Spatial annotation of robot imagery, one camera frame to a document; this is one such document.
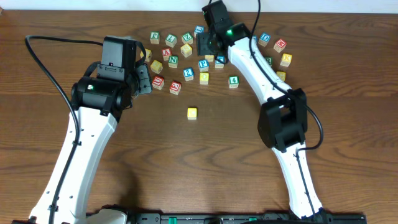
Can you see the green R block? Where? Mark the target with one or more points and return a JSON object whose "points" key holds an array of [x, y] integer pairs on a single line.
{"points": [[269, 60]]}

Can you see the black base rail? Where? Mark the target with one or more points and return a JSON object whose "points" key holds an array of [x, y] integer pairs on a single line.
{"points": [[320, 218]]}

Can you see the yellow o block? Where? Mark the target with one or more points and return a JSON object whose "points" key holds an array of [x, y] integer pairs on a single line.
{"points": [[209, 58], [204, 78]]}

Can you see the green 4 block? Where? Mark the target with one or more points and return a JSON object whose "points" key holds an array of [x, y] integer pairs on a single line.
{"points": [[233, 81]]}

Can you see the red 3 block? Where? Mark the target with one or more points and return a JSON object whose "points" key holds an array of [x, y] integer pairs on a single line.
{"points": [[175, 88]]}

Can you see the blue T block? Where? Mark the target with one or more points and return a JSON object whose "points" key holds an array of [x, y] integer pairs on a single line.
{"points": [[220, 61]]}

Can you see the blue block top centre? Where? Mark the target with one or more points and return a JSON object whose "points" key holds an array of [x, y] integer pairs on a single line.
{"points": [[198, 30]]}

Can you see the red U block lower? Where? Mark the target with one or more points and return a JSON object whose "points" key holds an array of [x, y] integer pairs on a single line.
{"points": [[158, 82]]}

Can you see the green L block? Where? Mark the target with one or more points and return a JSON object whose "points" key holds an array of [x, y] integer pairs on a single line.
{"points": [[171, 40]]}

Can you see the green Z block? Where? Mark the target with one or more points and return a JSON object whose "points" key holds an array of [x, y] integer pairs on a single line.
{"points": [[187, 38]]}

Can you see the blue P block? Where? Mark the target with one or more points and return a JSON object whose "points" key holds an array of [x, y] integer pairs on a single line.
{"points": [[203, 65]]}

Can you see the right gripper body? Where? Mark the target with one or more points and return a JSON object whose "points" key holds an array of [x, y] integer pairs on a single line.
{"points": [[203, 43]]}

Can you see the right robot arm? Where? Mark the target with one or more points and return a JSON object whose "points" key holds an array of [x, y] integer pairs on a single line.
{"points": [[282, 120]]}

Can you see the blue D block right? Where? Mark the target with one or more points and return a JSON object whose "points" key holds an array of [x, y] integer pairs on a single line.
{"points": [[264, 39]]}

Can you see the red M block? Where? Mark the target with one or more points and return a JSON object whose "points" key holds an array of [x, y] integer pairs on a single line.
{"points": [[279, 45]]}

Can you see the green N block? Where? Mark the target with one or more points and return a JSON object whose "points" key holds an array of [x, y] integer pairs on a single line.
{"points": [[173, 61]]}

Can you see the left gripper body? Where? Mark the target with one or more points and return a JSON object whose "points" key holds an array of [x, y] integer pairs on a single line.
{"points": [[144, 78]]}

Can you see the yellow block right lower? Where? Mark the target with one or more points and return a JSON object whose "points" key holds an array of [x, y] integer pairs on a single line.
{"points": [[281, 75]]}

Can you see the red A block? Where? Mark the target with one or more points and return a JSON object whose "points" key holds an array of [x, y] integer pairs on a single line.
{"points": [[166, 53]]}

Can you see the blue 2 block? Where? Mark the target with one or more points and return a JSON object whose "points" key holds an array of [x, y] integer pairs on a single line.
{"points": [[188, 74]]}

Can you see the yellow C block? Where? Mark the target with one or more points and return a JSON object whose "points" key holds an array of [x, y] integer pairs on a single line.
{"points": [[192, 113]]}

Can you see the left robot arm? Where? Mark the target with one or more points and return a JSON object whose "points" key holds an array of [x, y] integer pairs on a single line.
{"points": [[97, 102]]}

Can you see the yellow block far left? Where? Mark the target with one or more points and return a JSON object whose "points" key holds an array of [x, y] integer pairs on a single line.
{"points": [[148, 55]]}

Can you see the blue 5 block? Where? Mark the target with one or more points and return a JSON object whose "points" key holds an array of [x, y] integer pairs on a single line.
{"points": [[255, 38]]}

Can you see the yellow S block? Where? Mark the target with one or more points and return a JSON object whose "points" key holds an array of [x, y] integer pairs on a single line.
{"points": [[186, 50]]}

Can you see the green block top left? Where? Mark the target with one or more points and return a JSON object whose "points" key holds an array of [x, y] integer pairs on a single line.
{"points": [[155, 37]]}

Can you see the yellow K block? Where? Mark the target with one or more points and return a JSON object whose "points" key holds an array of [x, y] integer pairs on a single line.
{"points": [[286, 60]]}

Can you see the yellow block left lower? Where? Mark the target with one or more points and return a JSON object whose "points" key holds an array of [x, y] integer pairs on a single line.
{"points": [[156, 66]]}

